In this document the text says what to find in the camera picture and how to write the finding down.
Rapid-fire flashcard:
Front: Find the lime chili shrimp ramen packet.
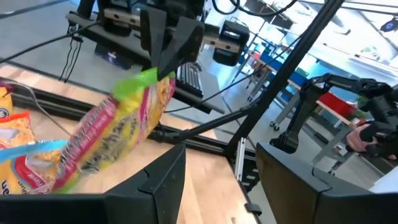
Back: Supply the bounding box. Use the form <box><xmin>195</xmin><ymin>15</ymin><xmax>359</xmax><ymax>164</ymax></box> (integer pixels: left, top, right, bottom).
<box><xmin>51</xmin><ymin>67</ymin><xmax>177</xmax><ymax>194</ymax></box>

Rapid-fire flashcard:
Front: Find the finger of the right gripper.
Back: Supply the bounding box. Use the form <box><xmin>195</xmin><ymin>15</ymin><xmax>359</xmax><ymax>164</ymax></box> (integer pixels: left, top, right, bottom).
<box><xmin>156</xmin><ymin>16</ymin><xmax>206</xmax><ymax>81</ymax></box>
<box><xmin>139</xmin><ymin>6</ymin><xmax>168</xmax><ymax>68</ymax></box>

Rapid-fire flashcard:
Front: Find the blue beef ramen packet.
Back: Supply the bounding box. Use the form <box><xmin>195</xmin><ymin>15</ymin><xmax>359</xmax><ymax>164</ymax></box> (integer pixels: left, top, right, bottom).
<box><xmin>0</xmin><ymin>139</ymin><xmax>68</xmax><ymax>196</ymax></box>

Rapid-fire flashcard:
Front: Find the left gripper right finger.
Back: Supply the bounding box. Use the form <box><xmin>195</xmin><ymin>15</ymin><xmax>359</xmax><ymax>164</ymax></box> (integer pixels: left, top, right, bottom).
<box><xmin>254</xmin><ymin>141</ymin><xmax>398</xmax><ymax>224</ymax></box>

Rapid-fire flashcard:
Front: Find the red storage bin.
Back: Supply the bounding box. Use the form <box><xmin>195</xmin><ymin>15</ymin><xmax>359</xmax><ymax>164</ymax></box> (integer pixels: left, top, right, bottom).
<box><xmin>317</xmin><ymin>91</ymin><xmax>358</xmax><ymax>119</ymax></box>

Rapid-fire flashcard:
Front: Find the orange ramen packet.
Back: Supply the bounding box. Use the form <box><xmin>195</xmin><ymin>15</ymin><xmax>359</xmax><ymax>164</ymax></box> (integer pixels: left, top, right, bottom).
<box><xmin>0</xmin><ymin>110</ymin><xmax>35</xmax><ymax>147</ymax></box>

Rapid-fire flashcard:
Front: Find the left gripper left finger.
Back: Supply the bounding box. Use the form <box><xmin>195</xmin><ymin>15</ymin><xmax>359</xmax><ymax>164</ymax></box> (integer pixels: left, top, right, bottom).
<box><xmin>0</xmin><ymin>143</ymin><xmax>187</xmax><ymax>224</ymax></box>

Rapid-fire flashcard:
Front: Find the backlit keyboard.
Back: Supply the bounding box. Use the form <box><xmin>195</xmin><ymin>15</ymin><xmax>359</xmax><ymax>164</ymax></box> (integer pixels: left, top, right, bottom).
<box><xmin>175</xmin><ymin>61</ymin><xmax>205</xmax><ymax>99</ymax></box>

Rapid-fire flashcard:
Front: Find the grey desk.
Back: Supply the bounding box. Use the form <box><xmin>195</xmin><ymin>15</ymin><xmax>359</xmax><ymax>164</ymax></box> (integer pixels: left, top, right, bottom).
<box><xmin>64</xmin><ymin>11</ymin><xmax>226</xmax><ymax>115</ymax></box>

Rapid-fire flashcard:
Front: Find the blue storage bin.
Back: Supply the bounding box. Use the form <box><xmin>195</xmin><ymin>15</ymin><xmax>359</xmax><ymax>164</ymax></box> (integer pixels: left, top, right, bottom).
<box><xmin>259</xmin><ymin>50</ymin><xmax>309</xmax><ymax>88</ymax></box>

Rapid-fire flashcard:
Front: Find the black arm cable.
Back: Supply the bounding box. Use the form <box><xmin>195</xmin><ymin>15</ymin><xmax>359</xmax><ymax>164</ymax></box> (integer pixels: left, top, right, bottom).
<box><xmin>0</xmin><ymin>19</ymin><xmax>104</xmax><ymax>63</ymax></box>

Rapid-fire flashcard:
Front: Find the white cable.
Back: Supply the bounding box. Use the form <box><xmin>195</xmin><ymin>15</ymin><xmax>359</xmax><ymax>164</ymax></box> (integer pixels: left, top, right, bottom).
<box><xmin>0</xmin><ymin>77</ymin><xmax>73</xmax><ymax>138</ymax></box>

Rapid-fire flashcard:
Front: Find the person's hand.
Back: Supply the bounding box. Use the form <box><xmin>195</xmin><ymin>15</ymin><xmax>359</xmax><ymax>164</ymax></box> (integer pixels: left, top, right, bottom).
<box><xmin>345</xmin><ymin>123</ymin><xmax>398</xmax><ymax>162</ymax></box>

